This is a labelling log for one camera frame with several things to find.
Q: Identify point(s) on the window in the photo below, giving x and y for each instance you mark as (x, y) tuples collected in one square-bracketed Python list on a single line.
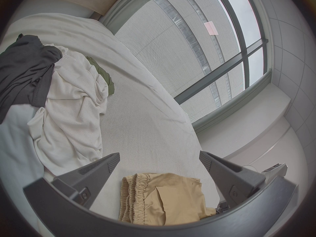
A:
[(185, 46)]

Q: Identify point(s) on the pale blue garment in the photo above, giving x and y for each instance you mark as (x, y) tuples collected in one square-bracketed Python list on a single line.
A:
[(14, 137)]

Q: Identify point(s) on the grey-green curtain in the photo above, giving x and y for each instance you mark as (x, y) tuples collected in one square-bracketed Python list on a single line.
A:
[(128, 9), (234, 105)]

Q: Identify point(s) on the olive green garment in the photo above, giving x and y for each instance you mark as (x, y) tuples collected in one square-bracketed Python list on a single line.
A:
[(103, 75)]

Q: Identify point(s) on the bed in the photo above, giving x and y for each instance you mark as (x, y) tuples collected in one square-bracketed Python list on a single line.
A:
[(148, 120)]

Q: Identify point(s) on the black garment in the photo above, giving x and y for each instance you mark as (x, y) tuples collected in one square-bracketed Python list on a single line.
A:
[(22, 70)]

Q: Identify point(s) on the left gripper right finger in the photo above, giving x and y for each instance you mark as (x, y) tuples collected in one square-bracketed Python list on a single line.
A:
[(234, 181)]

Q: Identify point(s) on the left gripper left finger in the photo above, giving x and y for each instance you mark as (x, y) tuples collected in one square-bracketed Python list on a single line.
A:
[(84, 184)]

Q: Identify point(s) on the white garment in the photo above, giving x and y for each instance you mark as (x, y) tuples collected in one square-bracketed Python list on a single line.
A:
[(71, 112)]

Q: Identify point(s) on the tan shorts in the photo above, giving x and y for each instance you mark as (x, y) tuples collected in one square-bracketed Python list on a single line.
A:
[(172, 199)]

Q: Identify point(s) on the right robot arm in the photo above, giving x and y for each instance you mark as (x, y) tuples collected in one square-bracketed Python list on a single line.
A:
[(275, 170)]

